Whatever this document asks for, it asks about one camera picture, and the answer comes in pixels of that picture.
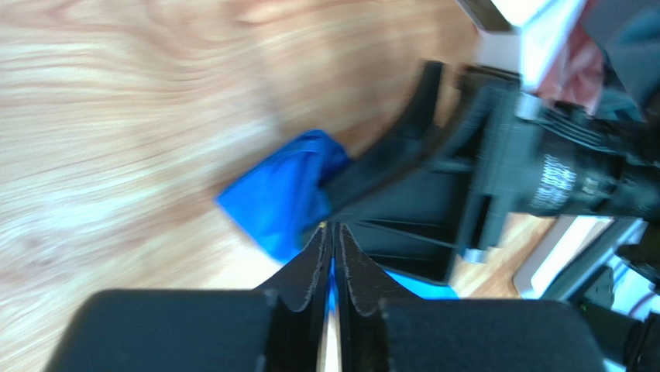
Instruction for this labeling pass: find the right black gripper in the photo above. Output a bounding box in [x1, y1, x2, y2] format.
[323, 60, 659, 285]

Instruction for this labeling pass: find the teal t-shirt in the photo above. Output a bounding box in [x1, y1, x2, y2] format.
[581, 1, 659, 124]

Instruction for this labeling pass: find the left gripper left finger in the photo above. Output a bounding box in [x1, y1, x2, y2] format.
[46, 225, 332, 371]

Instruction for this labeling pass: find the blue cloth napkin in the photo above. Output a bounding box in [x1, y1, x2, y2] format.
[215, 129, 460, 301]

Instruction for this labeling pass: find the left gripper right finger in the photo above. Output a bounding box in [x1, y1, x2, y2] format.
[335, 224, 604, 371]

